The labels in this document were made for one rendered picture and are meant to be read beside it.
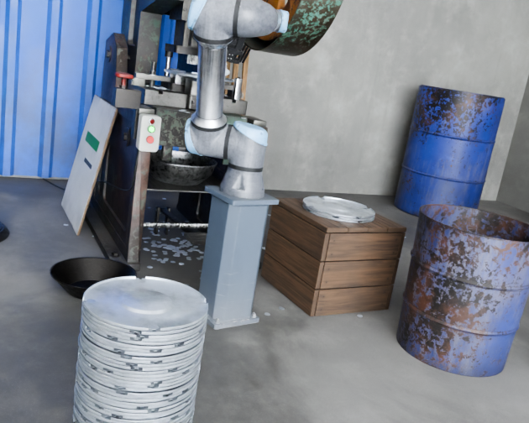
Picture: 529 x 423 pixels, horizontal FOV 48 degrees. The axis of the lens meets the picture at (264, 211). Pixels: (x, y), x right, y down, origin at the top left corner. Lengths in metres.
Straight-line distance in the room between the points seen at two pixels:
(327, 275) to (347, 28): 2.46
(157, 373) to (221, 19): 0.97
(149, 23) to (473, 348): 1.85
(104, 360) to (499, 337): 1.28
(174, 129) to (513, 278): 1.35
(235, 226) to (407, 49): 2.96
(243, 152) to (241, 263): 0.37
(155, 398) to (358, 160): 3.39
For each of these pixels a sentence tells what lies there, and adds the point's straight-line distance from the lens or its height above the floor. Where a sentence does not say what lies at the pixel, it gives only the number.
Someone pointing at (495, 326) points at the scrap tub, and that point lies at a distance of 2.08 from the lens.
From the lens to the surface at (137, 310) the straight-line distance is 1.39.
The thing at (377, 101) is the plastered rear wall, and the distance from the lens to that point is 4.54.
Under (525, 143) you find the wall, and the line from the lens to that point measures 5.44.
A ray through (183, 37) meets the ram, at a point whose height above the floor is 0.92.
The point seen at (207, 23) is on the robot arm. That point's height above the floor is 0.97.
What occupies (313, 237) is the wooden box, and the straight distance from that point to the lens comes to 2.20.
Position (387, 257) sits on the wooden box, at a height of 0.23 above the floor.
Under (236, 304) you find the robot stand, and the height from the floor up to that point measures 0.08.
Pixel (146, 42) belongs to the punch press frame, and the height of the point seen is 0.88.
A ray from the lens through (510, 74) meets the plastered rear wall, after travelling 5.37.
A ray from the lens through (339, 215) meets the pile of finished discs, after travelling 2.25.
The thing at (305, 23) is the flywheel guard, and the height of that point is 1.05.
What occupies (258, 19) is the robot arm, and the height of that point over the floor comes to 1.00.
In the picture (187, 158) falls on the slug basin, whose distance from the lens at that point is 2.85.
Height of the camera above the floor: 0.90
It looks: 14 degrees down
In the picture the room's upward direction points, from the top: 9 degrees clockwise
